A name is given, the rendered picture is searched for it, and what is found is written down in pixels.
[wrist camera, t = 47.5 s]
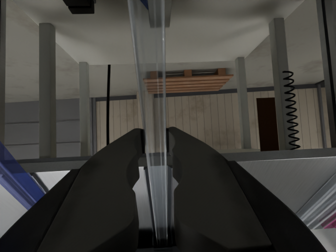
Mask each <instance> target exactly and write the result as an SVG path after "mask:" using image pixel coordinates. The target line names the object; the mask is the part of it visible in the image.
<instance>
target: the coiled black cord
mask: <svg viewBox="0 0 336 252"><path fill-rule="evenodd" d="M283 73H291V75H290V76H288V77H285V78H283V80H291V81H292V82H291V83H289V84H286V85H284V87H291V88H293V89H291V90H289V91H286V92H284V94H290V95H293V96H292V97H290V98H287V99H285V101H288V102H294V103H293V104H290V105H288V106H286V107H285V108H287V109H294V111H291V112H288V113H286V115H287V116H292V117H295V118H292V119H289V120H287V121H286V122H287V123H291V124H296V125H293V126H290V127H288V128H287V129H288V130H290V131H295V133H292V134H289V135H288V137H289V138H293V139H296V140H293V141H290V142H289V144H290V145H292V146H296V147H294V148H291V149H290V150H294V149H298V148H300V147H301V146H300V145H297V144H292V143H293V142H296V141H299V140H300V138H298V137H294V136H291V135H295V134H298V133H299V131H298V130H295V129H291V128H293V127H296V126H298V125H299V124H298V123H296V122H291V121H292V120H295V119H297V118H298V116H296V115H293V114H291V113H294V112H296V111H297V109H296V108H294V107H290V106H293V105H295V104H296V101H294V100H290V99H292V98H294V97H295V96H296V94H294V93H291V91H293V90H294V89H295V87H294V86H292V85H291V84H292V83H294V79H292V78H290V77H292V76H293V75H294V73H293V72H291V71H283Z"/></svg>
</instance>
